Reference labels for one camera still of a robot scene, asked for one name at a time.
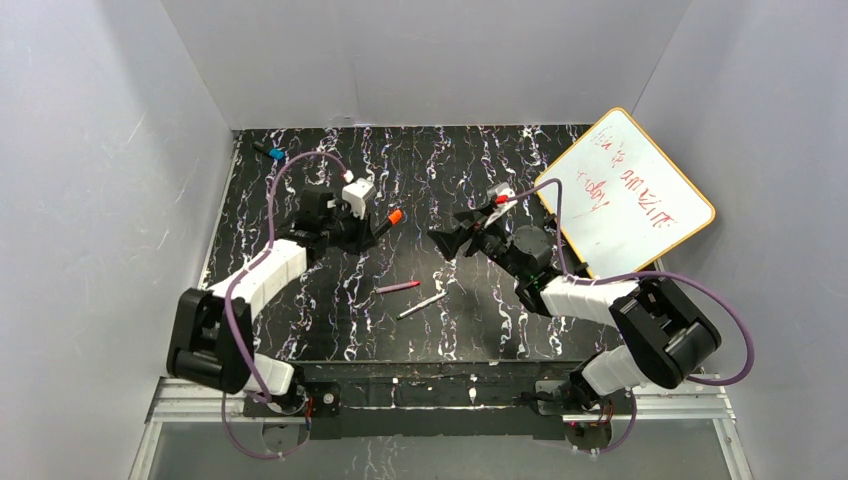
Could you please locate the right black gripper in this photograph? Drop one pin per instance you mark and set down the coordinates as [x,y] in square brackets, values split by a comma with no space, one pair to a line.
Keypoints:
[477,234]

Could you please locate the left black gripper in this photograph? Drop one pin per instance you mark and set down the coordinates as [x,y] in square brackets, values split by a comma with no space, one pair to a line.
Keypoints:
[354,230]

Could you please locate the black orange-tipped marker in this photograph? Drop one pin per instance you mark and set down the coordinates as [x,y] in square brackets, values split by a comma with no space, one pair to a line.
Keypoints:
[384,226]

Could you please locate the orange marker cap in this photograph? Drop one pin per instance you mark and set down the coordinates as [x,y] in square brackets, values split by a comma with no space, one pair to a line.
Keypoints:
[395,216]

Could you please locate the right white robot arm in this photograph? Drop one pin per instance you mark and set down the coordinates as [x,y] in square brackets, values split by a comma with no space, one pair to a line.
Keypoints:
[665,336]

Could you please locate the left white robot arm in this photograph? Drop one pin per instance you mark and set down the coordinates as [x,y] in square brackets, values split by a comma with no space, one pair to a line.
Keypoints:
[212,340]

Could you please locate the white pen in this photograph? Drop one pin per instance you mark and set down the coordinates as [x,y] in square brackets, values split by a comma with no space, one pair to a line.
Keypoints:
[421,305]

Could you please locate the blue cap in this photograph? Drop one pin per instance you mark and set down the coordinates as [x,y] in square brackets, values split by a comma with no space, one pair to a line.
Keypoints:
[276,154]

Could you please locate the yellow-framed whiteboard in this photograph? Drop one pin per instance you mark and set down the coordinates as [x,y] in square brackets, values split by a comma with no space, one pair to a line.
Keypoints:
[623,202]

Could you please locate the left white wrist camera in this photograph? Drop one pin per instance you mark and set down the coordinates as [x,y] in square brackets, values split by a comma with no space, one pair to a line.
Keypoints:
[358,193]

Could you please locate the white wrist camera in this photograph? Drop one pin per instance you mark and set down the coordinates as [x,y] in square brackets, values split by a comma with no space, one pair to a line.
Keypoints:
[358,193]
[503,200]

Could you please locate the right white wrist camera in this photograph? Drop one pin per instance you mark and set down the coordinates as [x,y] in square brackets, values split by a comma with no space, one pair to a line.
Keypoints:
[503,200]

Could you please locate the aluminium frame rail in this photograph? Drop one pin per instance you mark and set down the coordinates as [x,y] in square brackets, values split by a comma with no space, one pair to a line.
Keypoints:
[181,401]

